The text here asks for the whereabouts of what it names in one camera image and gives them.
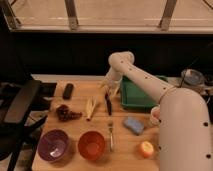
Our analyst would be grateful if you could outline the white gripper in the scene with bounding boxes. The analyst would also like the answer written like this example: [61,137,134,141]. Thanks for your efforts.
[99,68,122,98]

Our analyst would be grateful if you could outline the black dish brush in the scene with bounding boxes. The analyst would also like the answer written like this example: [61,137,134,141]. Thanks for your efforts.
[105,89,112,116]

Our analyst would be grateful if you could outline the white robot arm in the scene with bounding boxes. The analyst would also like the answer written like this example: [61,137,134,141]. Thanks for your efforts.
[104,51,213,171]

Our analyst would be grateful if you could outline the orange bowl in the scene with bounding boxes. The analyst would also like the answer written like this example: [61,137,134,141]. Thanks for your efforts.
[78,131,106,161]

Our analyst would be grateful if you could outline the purple bowl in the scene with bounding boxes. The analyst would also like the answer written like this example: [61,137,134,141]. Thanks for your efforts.
[37,129,69,162]

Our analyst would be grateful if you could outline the green plastic tray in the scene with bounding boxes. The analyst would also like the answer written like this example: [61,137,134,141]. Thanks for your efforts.
[119,74,169,111]

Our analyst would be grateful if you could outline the black rectangular block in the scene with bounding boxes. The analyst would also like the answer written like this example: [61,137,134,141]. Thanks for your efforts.
[62,83,74,100]

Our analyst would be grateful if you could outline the metal fork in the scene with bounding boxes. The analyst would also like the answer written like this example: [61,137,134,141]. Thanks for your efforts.
[108,121,114,152]

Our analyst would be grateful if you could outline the blue sponge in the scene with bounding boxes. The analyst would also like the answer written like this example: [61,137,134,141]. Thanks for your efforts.
[123,117,144,135]

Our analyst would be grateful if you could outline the dark grape bunch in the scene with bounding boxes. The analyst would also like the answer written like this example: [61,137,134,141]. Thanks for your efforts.
[56,104,82,122]

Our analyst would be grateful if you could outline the white pink cup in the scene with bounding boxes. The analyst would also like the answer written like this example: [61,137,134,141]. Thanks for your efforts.
[149,106,160,126]

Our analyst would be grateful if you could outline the yellow red apple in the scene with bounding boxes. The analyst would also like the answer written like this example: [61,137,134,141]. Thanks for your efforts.
[139,141,154,158]

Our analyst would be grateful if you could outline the grey round tape roll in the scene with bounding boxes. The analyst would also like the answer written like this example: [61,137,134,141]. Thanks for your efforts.
[181,69,204,92]

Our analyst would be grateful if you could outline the black office chair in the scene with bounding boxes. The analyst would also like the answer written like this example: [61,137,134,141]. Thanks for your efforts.
[0,80,56,171]

